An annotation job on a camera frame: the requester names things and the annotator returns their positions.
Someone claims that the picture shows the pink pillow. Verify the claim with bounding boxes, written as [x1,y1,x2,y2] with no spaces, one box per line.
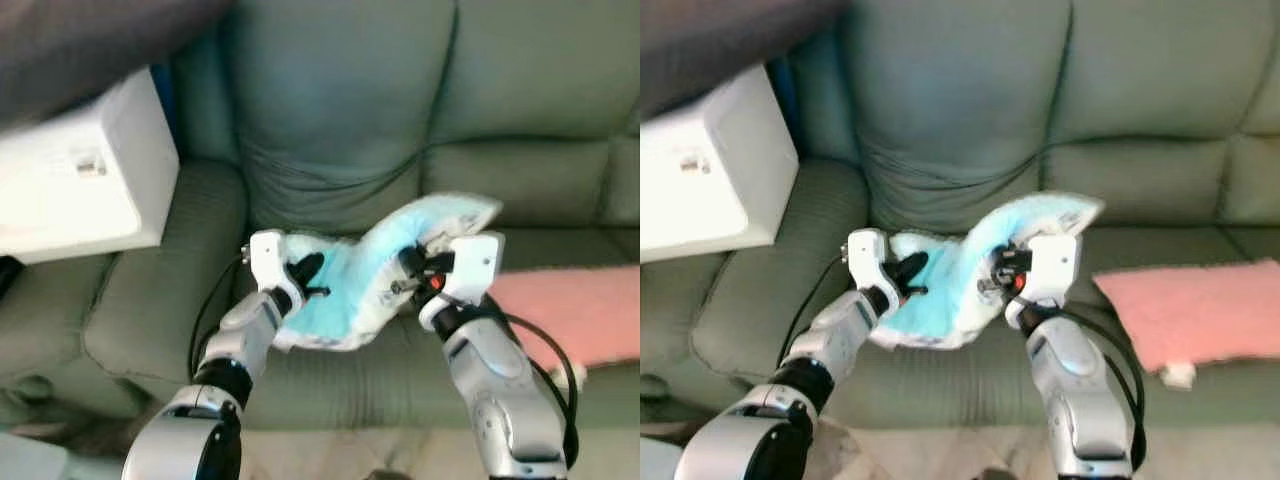
[1092,260,1280,389]
[487,265,641,386]

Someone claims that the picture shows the green leather sofa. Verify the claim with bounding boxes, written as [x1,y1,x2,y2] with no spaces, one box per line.
[0,0,641,431]
[640,0,1280,431]

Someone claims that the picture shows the white box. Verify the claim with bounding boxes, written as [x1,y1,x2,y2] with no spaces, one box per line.
[0,65,181,266]
[640,65,801,263]

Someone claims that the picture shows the dark grey fabric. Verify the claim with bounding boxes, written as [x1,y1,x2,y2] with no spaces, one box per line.
[0,0,236,131]
[640,0,851,116]

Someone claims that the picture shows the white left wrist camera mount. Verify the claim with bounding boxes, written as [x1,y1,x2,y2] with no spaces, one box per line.
[248,230,306,311]
[847,228,891,301]

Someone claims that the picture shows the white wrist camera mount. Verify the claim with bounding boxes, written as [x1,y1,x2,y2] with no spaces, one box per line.
[847,228,891,301]
[248,230,306,311]
[418,232,504,331]
[1005,232,1081,329]

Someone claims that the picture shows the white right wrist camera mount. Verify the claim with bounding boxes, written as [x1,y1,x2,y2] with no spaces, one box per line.
[1005,232,1081,329]
[418,232,504,331]

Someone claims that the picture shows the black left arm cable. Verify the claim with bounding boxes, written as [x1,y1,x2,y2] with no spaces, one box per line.
[778,255,851,366]
[188,255,251,376]

